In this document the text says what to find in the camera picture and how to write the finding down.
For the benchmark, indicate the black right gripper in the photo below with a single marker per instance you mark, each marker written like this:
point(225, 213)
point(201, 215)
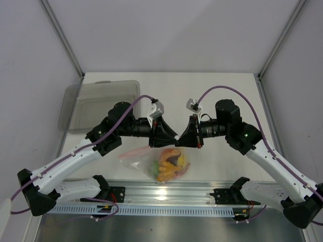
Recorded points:
point(190, 137)

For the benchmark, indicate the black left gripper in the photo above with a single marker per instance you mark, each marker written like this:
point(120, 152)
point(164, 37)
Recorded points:
point(154, 136)

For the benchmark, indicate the clear pink zip top bag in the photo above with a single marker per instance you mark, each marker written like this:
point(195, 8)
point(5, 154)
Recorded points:
point(140, 159)

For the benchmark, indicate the grey translucent plastic tray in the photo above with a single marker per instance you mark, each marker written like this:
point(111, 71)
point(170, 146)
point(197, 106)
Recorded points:
point(86, 105)

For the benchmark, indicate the red grapefruit wedge toy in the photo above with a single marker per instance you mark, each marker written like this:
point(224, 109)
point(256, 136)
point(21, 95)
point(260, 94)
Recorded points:
point(170, 157)

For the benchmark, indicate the yellow lemon toy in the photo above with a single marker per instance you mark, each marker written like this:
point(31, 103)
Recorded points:
point(183, 161)

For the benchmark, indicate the orange ginger root toy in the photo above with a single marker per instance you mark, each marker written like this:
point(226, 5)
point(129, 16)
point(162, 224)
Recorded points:
point(167, 171)

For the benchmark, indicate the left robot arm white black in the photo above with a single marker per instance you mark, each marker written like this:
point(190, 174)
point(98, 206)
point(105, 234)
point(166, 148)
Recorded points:
point(44, 188)

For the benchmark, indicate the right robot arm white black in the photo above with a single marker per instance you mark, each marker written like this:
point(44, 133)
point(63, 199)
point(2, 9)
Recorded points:
point(299, 198)

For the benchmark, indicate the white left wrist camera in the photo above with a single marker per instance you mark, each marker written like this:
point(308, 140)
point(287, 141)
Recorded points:
point(155, 110)

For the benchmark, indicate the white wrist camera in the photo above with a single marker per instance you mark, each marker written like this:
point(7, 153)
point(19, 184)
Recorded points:
point(155, 110)
point(194, 107)

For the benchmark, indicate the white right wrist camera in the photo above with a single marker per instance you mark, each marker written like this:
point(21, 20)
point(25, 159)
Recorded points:
point(194, 107)

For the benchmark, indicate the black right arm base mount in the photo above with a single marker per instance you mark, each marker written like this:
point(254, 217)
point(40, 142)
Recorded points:
point(230, 197)

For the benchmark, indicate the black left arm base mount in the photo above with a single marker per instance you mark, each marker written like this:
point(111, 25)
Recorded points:
point(112, 194)

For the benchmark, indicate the grey slotted cable duct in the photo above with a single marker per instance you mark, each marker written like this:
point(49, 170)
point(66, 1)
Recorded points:
point(93, 209)

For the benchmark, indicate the left aluminium frame post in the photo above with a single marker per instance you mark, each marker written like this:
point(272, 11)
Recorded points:
point(61, 36)

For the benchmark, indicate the aluminium frame post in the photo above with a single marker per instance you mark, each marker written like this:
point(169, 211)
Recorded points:
point(61, 36)
point(283, 36)

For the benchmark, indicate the right aluminium frame post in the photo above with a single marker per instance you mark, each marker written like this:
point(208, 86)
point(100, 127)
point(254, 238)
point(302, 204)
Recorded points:
point(283, 36)

